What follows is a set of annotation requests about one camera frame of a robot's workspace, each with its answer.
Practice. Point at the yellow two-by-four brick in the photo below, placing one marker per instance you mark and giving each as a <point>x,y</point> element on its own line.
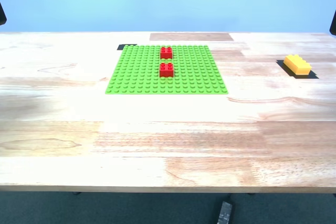
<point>296,65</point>

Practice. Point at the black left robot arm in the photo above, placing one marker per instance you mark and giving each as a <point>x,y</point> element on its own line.
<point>2,15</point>

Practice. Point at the red two-by-two brick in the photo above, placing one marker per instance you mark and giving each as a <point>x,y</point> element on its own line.
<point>166,54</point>
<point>166,72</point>

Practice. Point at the green studded baseplate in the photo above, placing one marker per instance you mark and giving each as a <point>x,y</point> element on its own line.
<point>136,77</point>

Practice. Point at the black tape corner marker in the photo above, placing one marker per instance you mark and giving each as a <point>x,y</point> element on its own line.
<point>120,47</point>

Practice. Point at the black tape rectangle marker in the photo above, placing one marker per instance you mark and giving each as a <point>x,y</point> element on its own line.
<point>313,76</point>

